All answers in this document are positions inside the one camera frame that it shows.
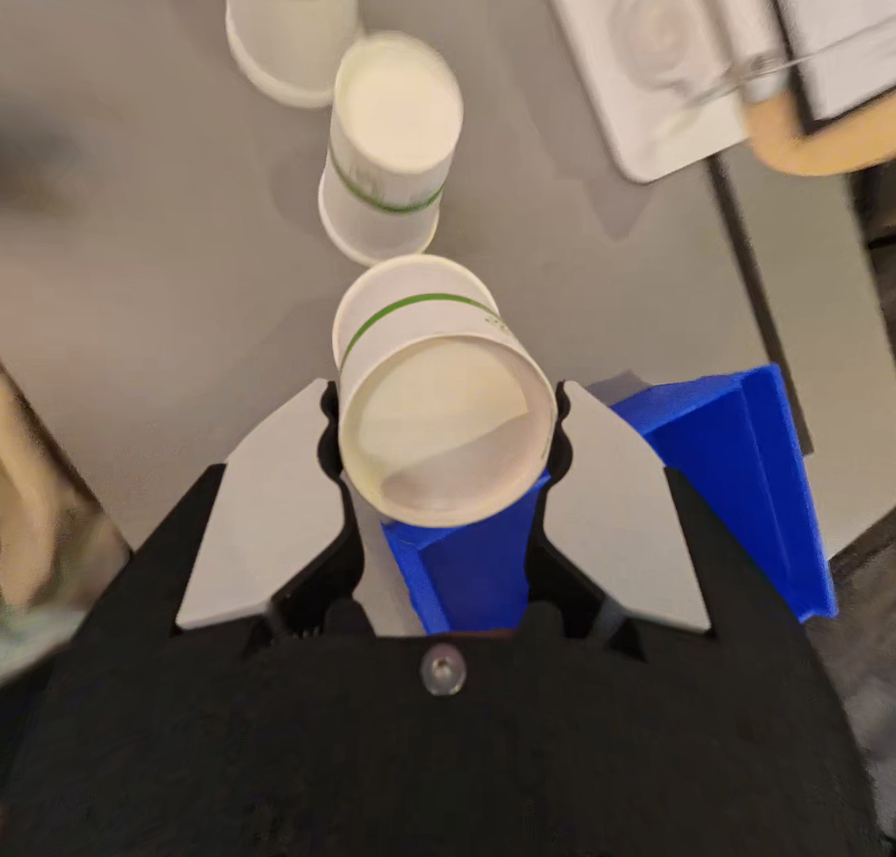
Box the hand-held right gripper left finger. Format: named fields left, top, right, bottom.
left=174, top=378, right=366, bottom=637

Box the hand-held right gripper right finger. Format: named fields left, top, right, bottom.
left=525, top=380, right=713, bottom=640

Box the blue plastic bin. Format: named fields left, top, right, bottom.
left=381, top=363, right=839, bottom=635

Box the white paper cup green stripe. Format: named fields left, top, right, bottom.
left=332, top=254, right=559, bottom=529
left=218, top=0, right=361, bottom=109
left=318, top=31, right=464, bottom=266

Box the person's beige sweatshirt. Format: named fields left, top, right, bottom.
left=0, top=360, right=133, bottom=676

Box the wooden document stand white base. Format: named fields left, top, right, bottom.
left=538, top=0, right=896, bottom=185

